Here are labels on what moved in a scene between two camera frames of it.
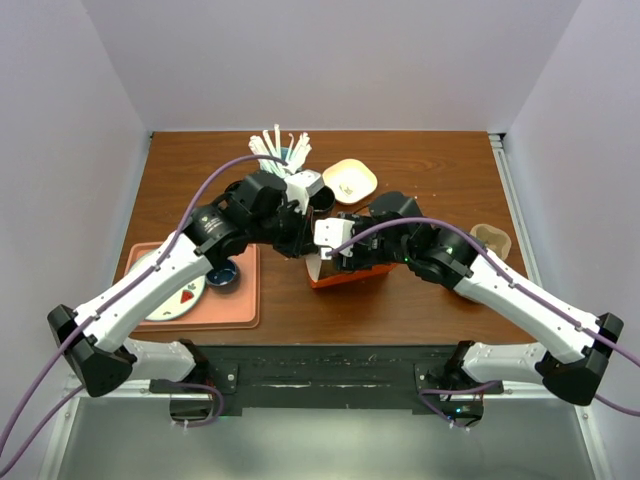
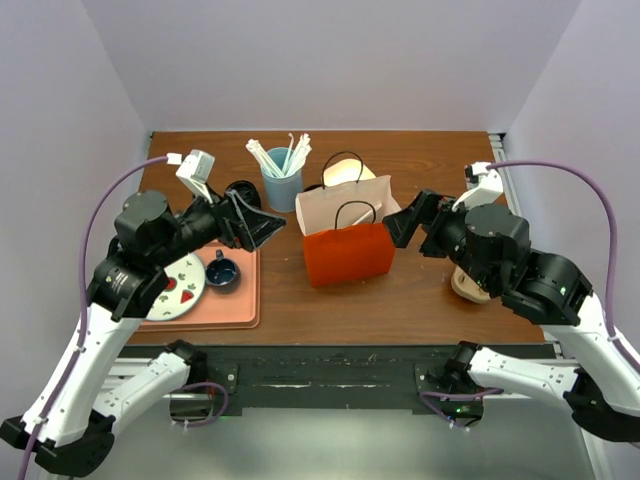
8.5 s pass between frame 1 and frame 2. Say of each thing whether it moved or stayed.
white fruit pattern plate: stayed
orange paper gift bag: moved
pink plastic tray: stayed
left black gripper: moved
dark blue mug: stayed
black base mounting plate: stayed
